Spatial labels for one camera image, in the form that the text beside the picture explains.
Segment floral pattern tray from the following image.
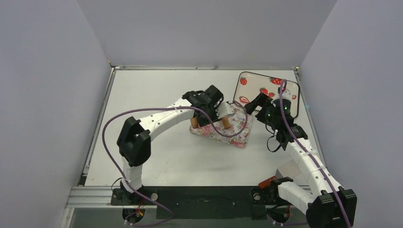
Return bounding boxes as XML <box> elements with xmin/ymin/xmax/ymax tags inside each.
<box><xmin>189</xmin><ymin>106</ymin><xmax>253</xmax><ymax>148</ymax></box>

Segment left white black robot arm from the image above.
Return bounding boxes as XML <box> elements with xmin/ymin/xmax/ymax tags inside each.
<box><xmin>117</xmin><ymin>85</ymin><xmax>224</xmax><ymax>204</ymax></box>

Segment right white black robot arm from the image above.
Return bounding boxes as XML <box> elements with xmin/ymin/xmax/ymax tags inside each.
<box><xmin>245</xmin><ymin>93</ymin><xmax>357</xmax><ymax>228</ymax></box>

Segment strawberry pattern tray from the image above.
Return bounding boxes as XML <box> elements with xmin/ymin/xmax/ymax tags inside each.
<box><xmin>234</xmin><ymin>70</ymin><xmax>300</xmax><ymax>118</ymax></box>

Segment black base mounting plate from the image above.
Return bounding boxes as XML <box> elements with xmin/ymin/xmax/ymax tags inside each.
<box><xmin>110</xmin><ymin>186</ymin><xmax>300</xmax><ymax>220</ymax></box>

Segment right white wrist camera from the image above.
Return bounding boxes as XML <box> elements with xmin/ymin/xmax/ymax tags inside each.
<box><xmin>278</xmin><ymin>89</ymin><xmax>293</xmax><ymax>101</ymax></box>

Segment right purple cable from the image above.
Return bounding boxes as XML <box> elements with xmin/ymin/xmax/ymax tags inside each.
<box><xmin>278</xmin><ymin>78</ymin><xmax>353</xmax><ymax>228</ymax></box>

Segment purple cable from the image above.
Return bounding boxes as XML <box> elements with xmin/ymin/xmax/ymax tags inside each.
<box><xmin>101</xmin><ymin>100</ymin><xmax>249</xmax><ymax>228</ymax></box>
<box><xmin>278</xmin><ymin>78</ymin><xmax>353</xmax><ymax>228</ymax></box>

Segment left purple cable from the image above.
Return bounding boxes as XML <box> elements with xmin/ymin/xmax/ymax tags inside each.
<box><xmin>101</xmin><ymin>100</ymin><xmax>249</xmax><ymax>228</ymax></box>

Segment aluminium front rail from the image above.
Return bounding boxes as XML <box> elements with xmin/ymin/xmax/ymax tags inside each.
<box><xmin>65</xmin><ymin>185</ymin><xmax>349</xmax><ymax>209</ymax></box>

